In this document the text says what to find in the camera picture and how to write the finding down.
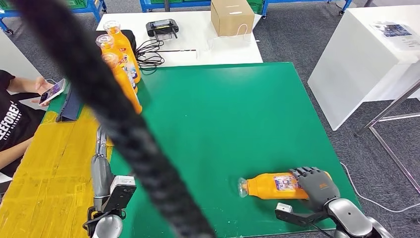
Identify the green table mat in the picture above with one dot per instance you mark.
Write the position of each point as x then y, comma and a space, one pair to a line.
213, 124

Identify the green plastic crate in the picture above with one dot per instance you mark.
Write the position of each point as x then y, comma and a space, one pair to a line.
257, 6
77, 3
5, 4

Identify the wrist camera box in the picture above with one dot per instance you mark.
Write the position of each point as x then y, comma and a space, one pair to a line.
119, 192
295, 215

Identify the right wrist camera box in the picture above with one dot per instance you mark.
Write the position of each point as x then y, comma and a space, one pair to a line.
295, 215

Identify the person's right forearm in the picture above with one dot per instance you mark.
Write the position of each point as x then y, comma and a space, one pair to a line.
14, 152

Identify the white side table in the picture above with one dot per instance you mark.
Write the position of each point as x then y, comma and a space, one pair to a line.
354, 69

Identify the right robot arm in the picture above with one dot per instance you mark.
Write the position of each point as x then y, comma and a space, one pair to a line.
351, 218

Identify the brown cardboard box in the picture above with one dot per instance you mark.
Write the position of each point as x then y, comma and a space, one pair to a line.
231, 16

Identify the white smartphone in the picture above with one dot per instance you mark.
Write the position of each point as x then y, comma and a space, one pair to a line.
52, 92

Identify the black zip carry case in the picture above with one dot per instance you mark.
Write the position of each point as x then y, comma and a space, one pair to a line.
131, 37

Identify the yellow taped plastic sheet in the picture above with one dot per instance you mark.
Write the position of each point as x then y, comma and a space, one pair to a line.
49, 170

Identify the grey metal post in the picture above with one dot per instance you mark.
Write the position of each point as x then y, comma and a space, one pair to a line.
166, 5

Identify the person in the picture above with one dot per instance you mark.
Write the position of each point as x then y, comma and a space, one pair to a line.
13, 124

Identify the printed paper leaflet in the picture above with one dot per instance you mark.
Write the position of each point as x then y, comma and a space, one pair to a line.
395, 34

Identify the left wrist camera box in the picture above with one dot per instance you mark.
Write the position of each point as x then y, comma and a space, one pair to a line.
119, 192

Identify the black remote controller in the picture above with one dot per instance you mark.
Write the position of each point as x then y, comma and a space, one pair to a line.
161, 27

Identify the person's left forearm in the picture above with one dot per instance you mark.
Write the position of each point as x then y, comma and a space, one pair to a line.
21, 84

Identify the orange detergent bottle clear cap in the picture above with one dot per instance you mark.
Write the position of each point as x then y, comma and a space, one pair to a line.
124, 46
262, 187
126, 88
110, 49

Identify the person's left hand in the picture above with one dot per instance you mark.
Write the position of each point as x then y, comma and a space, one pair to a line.
42, 86

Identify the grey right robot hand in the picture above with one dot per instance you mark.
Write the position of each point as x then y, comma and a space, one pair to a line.
316, 187

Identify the silver metal stand frame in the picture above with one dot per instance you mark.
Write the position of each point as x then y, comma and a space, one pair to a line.
390, 110

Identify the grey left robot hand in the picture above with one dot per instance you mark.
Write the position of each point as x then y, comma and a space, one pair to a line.
101, 174

